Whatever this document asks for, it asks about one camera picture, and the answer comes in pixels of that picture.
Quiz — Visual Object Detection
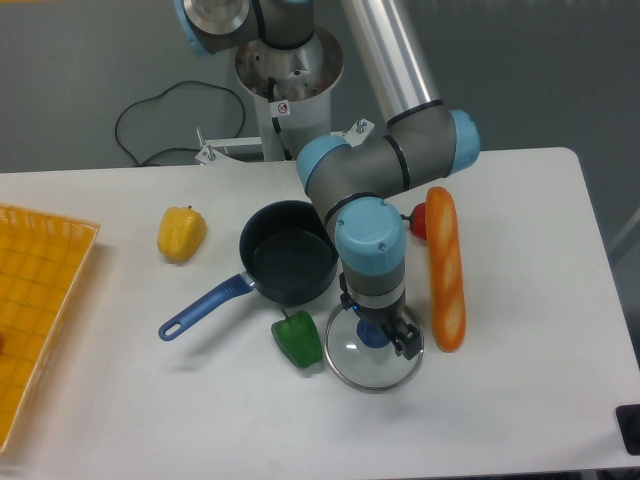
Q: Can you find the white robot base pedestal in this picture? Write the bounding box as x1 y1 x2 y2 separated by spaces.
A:
194 27 376 164

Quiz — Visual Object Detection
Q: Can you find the long orange bread loaf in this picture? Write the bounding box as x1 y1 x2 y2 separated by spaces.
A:
425 187 466 353

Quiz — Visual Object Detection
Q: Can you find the yellow bell pepper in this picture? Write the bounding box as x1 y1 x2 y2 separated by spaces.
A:
156 206 207 263

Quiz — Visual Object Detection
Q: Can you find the green bell pepper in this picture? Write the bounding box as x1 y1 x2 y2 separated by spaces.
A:
271 310 323 369

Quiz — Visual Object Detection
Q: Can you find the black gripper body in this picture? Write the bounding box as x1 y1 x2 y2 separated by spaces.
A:
339 273 408 336

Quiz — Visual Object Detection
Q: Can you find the black cable on floor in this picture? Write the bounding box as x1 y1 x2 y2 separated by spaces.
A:
114 80 246 167

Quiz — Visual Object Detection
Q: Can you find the dark saucepan with blue handle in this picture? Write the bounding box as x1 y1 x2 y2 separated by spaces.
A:
158 200 338 341

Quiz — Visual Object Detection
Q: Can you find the yellow woven basket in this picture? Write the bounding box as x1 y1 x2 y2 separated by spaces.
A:
1 204 100 452

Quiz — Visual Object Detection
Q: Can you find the glass lid with blue knob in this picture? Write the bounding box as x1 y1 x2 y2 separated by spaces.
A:
322 306 424 392

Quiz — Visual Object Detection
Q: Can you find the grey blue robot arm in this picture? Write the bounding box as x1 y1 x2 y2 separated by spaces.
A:
175 1 480 358

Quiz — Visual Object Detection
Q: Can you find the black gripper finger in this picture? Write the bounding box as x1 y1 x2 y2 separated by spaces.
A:
394 322 419 360
381 324 400 356

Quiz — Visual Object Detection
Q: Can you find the black object at table edge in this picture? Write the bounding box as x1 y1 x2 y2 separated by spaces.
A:
615 404 640 456

